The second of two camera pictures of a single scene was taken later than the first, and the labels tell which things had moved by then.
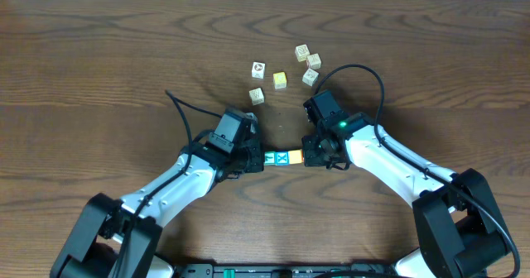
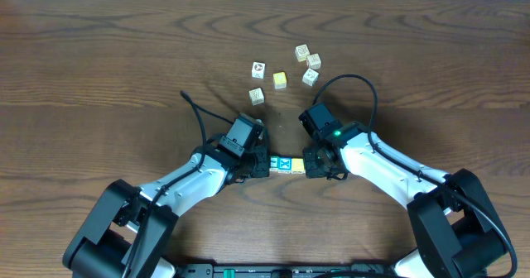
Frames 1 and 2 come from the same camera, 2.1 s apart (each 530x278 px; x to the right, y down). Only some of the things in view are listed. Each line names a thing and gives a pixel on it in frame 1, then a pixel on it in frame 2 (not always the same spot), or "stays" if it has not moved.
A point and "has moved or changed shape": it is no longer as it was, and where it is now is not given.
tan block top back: (302, 52) stays
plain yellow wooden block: (296, 156) to (297, 165)
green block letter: (269, 158) has moved or changed shape
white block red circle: (257, 69) stays
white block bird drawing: (310, 77) stays
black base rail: (285, 270) stays
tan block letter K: (314, 61) stays
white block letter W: (257, 96) stays
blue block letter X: (281, 158) has moved or changed shape
